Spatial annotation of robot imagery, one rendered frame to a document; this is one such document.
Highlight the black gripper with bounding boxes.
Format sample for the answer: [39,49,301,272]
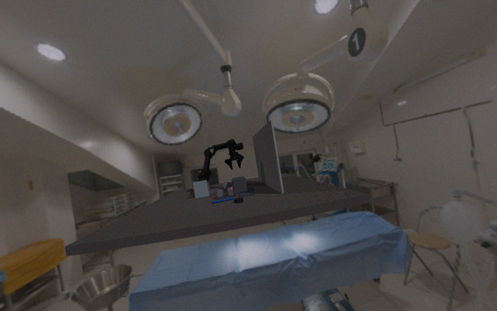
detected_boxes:
[225,151,244,169]

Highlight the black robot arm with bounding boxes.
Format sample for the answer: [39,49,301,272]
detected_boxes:
[197,139,243,183]

